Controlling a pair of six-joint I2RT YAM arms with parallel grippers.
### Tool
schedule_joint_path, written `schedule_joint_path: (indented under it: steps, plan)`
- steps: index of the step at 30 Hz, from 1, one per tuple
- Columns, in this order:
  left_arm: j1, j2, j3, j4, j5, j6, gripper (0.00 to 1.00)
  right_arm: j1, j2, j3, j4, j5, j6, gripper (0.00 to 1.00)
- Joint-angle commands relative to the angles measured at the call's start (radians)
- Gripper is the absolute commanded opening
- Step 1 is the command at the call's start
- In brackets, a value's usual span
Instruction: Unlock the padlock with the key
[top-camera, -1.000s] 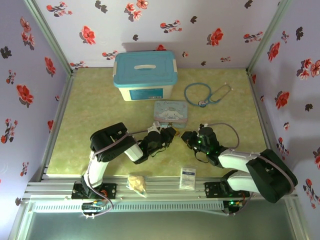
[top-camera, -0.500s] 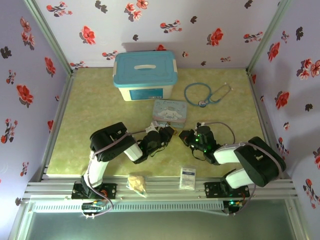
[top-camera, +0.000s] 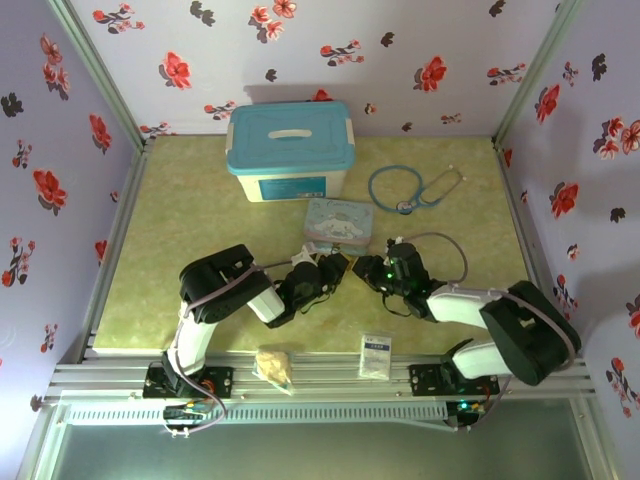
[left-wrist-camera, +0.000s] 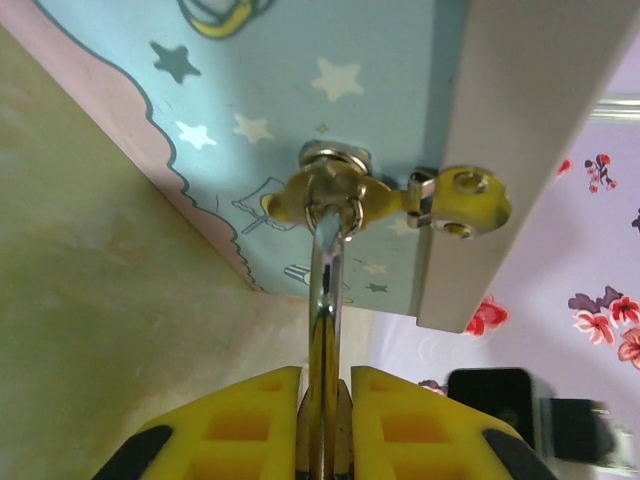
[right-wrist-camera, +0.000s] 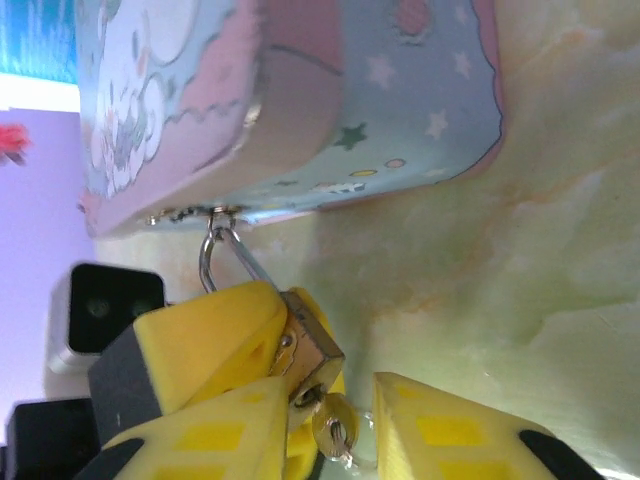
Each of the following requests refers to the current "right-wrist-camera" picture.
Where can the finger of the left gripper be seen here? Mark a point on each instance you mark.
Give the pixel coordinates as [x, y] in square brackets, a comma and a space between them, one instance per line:
[300, 450]
[210, 340]

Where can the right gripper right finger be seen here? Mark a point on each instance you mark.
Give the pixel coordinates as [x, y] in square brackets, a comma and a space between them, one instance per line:
[450, 435]

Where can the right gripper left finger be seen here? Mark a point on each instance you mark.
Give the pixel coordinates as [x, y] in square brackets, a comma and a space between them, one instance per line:
[215, 430]

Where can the small brass padlock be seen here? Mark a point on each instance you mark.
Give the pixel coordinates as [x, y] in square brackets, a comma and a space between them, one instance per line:
[310, 340]

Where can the cartoon print tin box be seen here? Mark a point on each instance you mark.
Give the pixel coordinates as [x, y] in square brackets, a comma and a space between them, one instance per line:
[400, 100]

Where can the storage box with blue lid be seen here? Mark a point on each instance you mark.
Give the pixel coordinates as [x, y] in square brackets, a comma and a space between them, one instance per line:
[35, 35]

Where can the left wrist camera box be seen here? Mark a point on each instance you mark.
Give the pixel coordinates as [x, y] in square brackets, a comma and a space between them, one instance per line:
[100, 310]

